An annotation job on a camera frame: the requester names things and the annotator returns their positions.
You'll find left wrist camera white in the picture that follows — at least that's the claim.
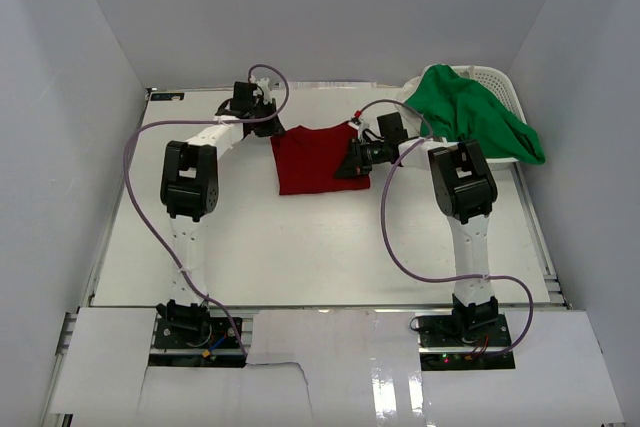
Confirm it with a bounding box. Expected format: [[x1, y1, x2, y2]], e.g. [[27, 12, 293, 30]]
[[255, 77, 273, 104]]

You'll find green t shirt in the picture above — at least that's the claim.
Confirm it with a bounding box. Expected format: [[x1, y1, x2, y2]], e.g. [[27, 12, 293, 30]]
[[402, 62, 547, 166]]

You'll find red t shirt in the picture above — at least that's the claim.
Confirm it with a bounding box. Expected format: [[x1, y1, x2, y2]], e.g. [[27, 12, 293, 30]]
[[270, 122, 371, 196]]

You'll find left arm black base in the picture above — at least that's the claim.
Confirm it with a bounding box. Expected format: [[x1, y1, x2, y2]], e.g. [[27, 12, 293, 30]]
[[148, 308, 246, 368]]

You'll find black label sticker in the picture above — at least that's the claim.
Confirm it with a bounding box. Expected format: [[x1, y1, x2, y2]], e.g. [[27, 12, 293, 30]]
[[149, 92, 185, 102]]

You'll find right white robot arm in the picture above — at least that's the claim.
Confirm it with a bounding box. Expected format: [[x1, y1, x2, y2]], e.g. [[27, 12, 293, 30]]
[[334, 113, 499, 343]]

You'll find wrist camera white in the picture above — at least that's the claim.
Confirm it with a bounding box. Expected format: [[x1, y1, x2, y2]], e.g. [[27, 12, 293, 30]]
[[348, 110, 370, 139], [255, 77, 273, 104]]

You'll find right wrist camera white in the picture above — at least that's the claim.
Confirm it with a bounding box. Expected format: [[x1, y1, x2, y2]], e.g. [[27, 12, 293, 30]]
[[348, 110, 370, 139]]

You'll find white plastic laundry basket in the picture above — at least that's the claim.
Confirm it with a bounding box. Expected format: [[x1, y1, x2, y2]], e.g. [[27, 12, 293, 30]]
[[418, 63, 527, 172]]

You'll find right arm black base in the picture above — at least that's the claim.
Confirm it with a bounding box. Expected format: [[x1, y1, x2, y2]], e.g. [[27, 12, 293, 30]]
[[409, 314, 516, 372]]

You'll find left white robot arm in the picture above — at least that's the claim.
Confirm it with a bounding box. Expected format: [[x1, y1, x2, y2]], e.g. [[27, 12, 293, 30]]
[[158, 76, 284, 336]]

